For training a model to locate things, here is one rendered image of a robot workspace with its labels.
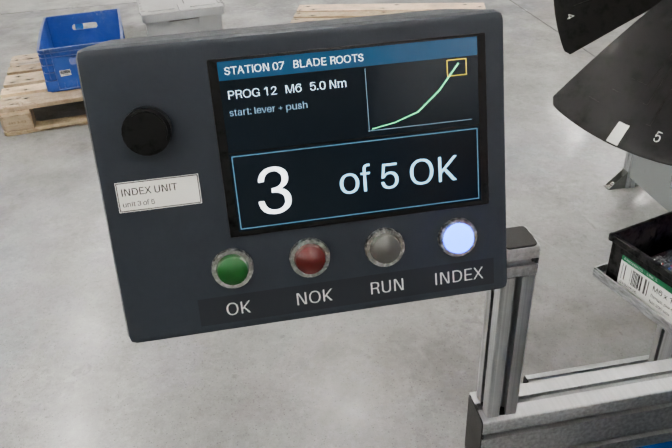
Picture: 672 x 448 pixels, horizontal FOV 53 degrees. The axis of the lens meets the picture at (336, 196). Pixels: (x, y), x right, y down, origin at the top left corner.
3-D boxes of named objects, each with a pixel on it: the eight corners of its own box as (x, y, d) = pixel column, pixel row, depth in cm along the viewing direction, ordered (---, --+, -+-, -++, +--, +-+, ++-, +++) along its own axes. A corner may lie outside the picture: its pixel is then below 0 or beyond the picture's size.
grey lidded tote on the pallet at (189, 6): (216, 34, 403) (208, -23, 386) (233, 68, 353) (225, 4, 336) (143, 43, 393) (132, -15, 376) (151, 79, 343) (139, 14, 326)
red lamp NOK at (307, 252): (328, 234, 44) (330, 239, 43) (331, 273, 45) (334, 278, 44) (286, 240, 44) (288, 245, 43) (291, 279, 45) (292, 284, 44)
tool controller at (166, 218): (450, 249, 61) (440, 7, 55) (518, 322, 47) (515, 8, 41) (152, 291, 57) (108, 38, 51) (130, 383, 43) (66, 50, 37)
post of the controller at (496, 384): (504, 390, 67) (525, 224, 57) (516, 413, 65) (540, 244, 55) (475, 395, 67) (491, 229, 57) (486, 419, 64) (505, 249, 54)
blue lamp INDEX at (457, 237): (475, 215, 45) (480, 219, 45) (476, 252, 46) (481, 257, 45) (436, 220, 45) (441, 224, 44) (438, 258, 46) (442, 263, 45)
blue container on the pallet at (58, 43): (127, 46, 390) (119, 7, 379) (132, 82, 341) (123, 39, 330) (52, 56, 381) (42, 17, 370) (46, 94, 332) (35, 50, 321)
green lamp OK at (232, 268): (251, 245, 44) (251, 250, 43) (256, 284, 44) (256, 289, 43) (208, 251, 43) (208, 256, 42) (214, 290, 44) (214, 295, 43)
